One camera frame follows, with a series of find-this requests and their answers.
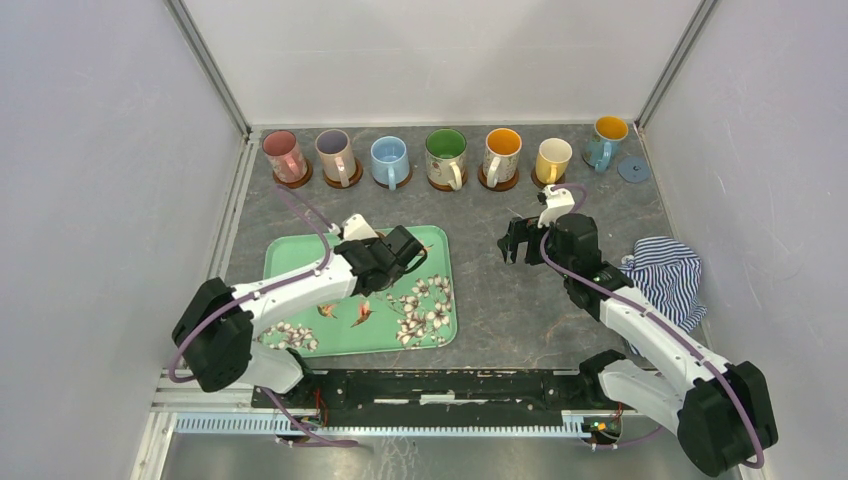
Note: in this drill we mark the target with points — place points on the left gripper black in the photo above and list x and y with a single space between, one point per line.
369 242

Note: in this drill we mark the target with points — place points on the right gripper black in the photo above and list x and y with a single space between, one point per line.
520 231

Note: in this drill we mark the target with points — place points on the dark wooden coaster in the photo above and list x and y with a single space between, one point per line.
541 185

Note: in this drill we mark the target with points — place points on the cream yellow-handled mug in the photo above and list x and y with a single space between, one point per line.
552 159

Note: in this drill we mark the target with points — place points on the orange interior mug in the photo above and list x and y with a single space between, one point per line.
503 146

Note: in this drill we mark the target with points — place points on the light blue mug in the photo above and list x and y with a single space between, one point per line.
389 160

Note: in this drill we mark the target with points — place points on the green interior floral mug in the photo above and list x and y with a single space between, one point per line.
445 155

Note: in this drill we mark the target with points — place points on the blue orange-interior mug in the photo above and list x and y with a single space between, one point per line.
608 133

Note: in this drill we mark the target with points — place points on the purple interior mug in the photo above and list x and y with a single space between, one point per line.
336 154

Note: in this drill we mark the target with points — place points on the blue round coaster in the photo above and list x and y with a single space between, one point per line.
634 169

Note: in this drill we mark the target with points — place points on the pink mug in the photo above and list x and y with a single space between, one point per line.
285 155

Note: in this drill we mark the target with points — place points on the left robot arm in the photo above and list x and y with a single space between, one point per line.
215 333

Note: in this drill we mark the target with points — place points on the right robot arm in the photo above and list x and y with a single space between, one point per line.
721 413

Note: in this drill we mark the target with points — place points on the green floral tray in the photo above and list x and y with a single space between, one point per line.
417 311

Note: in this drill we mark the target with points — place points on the blue striped cloth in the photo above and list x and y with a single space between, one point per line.
668 273

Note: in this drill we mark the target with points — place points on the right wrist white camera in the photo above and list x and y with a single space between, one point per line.
557 201

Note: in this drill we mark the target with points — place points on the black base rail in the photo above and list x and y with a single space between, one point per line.
446 398

